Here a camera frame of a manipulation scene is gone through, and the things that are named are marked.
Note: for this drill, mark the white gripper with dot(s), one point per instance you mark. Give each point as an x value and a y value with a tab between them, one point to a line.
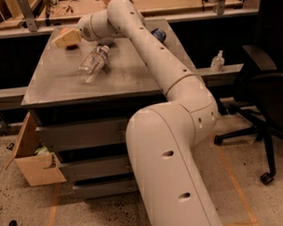
85	31

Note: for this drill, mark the orange fruit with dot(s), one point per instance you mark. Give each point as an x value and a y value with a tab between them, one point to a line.
65	30

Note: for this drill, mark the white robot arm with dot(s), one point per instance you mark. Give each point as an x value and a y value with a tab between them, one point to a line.
160	137

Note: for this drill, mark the clear plastic water bottle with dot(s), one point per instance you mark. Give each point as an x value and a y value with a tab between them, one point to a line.
93	63

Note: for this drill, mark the wooden workbench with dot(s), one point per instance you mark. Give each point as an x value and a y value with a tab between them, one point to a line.
42	16

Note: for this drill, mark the blue soda can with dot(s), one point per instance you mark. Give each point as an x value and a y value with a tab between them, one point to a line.
159	34

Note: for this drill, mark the grey drawer cabinet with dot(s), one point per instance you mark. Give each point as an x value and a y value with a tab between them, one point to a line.
85	124

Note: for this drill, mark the cardboard box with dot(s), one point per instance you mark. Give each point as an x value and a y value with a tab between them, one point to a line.
37	165

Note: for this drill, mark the hand sanitizer pump bottle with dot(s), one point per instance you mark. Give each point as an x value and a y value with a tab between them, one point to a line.
217	62

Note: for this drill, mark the black office chair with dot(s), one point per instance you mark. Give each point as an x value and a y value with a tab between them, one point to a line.
258	90

